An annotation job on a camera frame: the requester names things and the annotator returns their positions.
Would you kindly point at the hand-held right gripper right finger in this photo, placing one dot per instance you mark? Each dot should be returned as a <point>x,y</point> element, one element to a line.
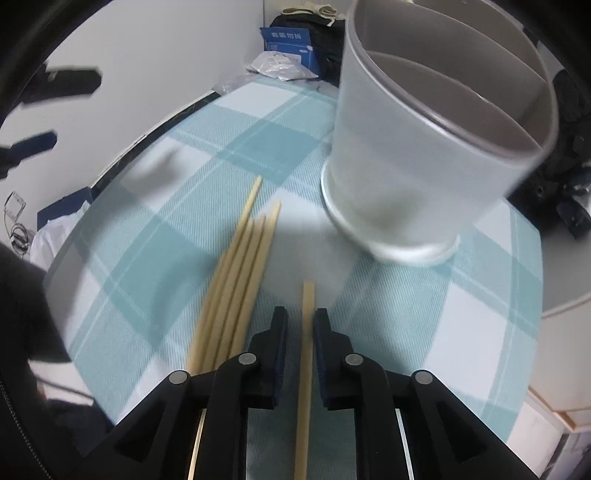
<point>323,369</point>

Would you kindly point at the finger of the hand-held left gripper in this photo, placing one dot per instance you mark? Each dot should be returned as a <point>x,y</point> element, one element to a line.
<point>32,145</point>
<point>69,83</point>

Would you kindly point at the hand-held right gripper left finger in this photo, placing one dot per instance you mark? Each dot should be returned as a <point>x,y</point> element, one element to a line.
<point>279,369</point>

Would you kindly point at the pale wooden chopstick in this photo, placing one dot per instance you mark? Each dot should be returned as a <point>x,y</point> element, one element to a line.
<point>304,415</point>

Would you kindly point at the bundle of wooden chopsticks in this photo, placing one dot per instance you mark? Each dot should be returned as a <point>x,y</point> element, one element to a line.
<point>240,286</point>

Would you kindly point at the frosted white utensil holder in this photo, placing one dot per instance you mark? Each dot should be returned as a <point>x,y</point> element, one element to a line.
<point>406,184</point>

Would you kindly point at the dark blue flat box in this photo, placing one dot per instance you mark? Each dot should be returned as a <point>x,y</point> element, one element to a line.
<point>69,203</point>

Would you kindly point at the teal checkered tablecloth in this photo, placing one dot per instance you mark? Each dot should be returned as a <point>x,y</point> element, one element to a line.
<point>392,323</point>

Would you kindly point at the white cloth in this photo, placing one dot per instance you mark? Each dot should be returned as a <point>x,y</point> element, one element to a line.
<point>51,244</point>

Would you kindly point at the white plastic bag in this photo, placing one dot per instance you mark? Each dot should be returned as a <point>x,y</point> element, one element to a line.
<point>277,64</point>

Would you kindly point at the blue cardboard box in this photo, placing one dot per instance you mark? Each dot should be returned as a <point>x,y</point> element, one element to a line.
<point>286,39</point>

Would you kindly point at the person's black jacket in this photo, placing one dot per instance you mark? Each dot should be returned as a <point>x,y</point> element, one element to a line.
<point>46,438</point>

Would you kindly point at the white panel with wooden trim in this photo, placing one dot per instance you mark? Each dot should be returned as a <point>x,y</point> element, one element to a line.
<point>568,360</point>

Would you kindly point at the beige cloth bag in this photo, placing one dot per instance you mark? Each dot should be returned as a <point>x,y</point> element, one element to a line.
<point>318,8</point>

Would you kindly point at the black bag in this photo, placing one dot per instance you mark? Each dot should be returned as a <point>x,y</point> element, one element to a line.
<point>328,50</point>

